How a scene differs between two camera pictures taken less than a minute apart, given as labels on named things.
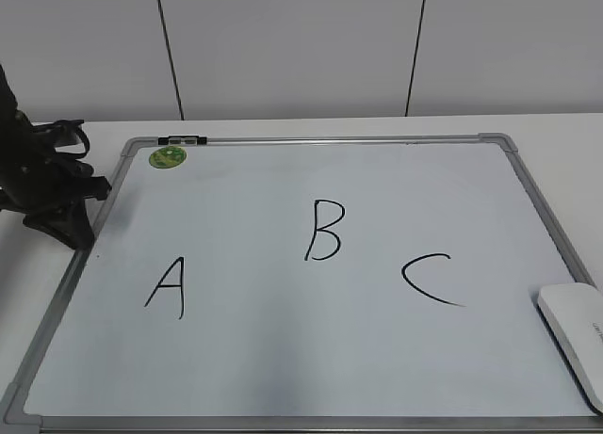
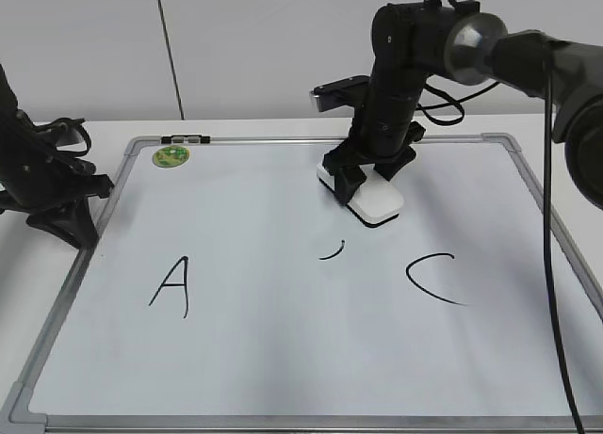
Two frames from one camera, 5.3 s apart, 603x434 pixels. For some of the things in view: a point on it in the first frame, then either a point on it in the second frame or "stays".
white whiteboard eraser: [575, 311] to [380, 201]
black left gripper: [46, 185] stays
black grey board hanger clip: [182, 139] stays
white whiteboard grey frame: [309, 284] stays
